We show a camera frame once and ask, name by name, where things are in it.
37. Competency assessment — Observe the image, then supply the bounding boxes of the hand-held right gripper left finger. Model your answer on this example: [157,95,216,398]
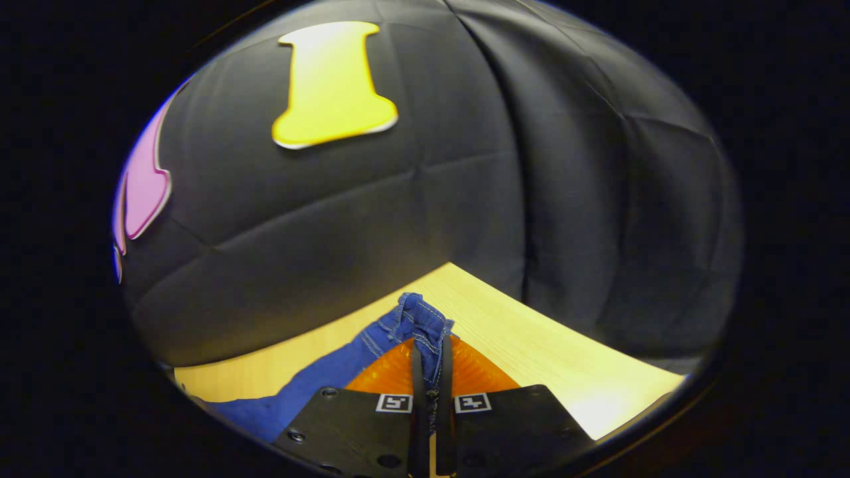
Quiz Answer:
[274,337,426,478]

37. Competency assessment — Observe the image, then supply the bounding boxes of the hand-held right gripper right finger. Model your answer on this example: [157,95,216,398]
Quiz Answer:
[435,335,596,478]

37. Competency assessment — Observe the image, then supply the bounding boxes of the blue jeans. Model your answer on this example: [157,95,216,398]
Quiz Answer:
[191,292,456,444]

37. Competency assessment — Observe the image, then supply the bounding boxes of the black backdrop cloth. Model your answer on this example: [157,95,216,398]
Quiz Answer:
[112,0,743,376]

